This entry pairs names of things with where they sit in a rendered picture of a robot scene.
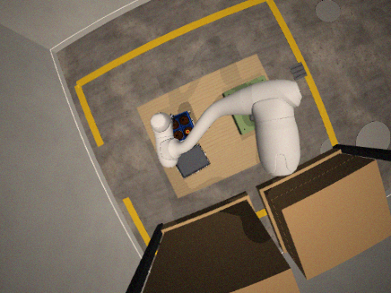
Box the brown bottle with yellow cap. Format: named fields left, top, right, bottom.
left=184, top=127, right=192, bottom=136

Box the blue bottle crate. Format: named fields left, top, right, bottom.
left=173, top=111, right=194, bottom=141

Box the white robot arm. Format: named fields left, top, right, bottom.
left=150, top=80, right=301, bottom=176

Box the orange-brown bottle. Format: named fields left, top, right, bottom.
left=179, top=116, right=189, bottom=125
left=174, top=131, right=184, bottom=140

